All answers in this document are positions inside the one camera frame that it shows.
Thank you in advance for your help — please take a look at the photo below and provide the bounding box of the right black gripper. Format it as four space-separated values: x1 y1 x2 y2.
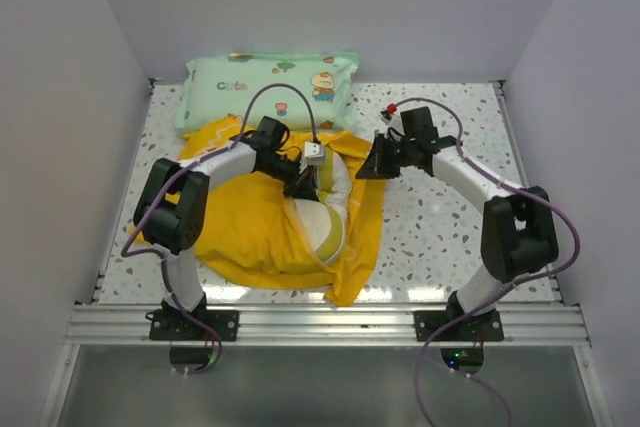
357 132 417 180

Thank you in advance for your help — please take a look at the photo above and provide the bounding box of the cream yellow-edged pillow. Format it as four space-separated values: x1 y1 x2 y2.
293 149 352 265

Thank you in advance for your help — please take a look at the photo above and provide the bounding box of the yellow pillowcase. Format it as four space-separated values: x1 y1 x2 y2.
170 116 385 307

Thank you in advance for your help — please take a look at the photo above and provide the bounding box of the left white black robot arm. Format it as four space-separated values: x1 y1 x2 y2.
133 117 324 341

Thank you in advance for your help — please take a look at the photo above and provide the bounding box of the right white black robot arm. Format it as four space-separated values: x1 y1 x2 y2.
356 104 559 342

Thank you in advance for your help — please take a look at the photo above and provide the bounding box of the green cartoon bear pillow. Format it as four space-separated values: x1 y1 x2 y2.
175 52 360 135

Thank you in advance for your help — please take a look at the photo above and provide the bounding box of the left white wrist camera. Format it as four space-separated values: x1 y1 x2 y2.
300 142 327 171

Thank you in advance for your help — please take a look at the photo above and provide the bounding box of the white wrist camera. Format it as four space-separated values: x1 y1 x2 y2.
300 142 327 171
380 104 404 135

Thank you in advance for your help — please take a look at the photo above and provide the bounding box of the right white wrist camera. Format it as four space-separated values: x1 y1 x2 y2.
380 104 404 135

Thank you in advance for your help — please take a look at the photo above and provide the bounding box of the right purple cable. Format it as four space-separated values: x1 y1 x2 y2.
394 96 582 427

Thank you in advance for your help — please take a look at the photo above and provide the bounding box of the purple cable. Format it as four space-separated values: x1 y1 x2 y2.
394 96 582 427
120 82 321 373

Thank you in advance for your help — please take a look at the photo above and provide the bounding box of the aluminium mounting rail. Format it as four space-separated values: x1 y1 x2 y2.
64 302 590 347

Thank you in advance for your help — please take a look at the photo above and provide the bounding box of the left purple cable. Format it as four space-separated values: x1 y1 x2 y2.
120 82 321 373

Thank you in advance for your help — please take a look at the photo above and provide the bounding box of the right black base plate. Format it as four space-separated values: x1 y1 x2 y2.
413 310 505 342

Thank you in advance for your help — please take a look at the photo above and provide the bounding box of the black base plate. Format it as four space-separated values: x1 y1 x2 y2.
413 310 505 342
145 309 240 342

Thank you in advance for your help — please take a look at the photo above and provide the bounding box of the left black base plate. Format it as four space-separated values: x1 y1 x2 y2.
145 309 240 342

